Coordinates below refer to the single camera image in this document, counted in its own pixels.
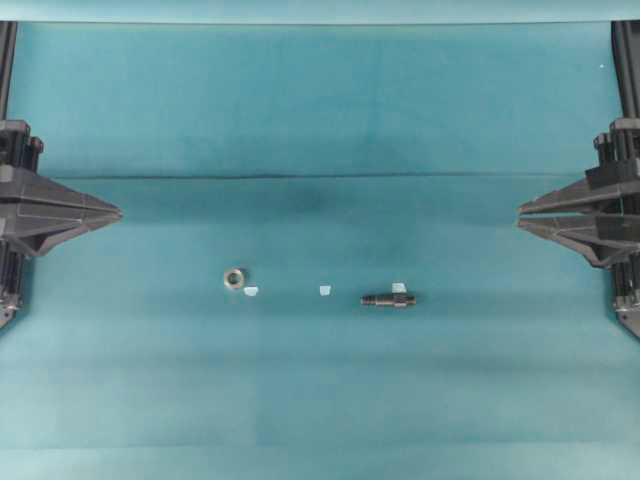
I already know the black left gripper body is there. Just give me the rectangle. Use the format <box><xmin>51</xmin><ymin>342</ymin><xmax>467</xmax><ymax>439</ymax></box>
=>
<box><xmin>0</xmin><ymin>118</ymin><xmax>45</xmax><ymax>329</ymax></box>

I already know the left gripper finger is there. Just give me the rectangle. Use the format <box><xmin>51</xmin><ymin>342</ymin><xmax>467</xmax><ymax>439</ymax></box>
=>
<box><xmin>1</xmin><ymin>212</ymin><xmax>122</xmax><ymax>257</ymax></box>
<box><xmin>1</xmin><ymin>168</ymin><xmax>122</xmax><ymax>218</ymax></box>

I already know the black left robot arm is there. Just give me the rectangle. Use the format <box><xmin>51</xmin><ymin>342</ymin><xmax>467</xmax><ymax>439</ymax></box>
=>
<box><xmin>1</xmin><ymin>21</ymin><xmax>122</xmax><ymax>326</ymax></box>

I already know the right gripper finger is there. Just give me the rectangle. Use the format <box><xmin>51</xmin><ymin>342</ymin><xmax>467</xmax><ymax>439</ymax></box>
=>
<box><xmin>517</xmin><ymin>214</ymin><xmax>639</xmax><ymax>268</ymax></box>
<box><xmin>518</xmin><ymin>164</ymin><xmax>639</xmax><ymax>215</ymax></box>

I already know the dark threaded metal shaft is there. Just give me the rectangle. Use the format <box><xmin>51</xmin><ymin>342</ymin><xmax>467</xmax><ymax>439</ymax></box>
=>
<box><xmin>360</xmin><ymin>292</ymin><xmax>416</xmax><ymax>308</ymax></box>

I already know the right white tape mark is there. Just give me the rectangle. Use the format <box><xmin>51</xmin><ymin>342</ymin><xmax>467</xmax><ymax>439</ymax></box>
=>
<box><xmin>392</xmin><ymin>282</ymin><xmax>406</xmax><ymax>293</ymax></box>

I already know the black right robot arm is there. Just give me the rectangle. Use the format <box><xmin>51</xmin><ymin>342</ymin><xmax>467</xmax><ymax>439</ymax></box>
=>
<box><xmin>517</xmin><ymin>20</ymin><xmax>639</xmax><ymax>336</ymax></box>

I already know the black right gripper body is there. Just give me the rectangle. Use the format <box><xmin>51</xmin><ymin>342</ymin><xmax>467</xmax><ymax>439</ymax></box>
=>
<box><xmin>591</xmin><ymin>117</ymin><xmax>640</xmax><ymax>336</ymax></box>

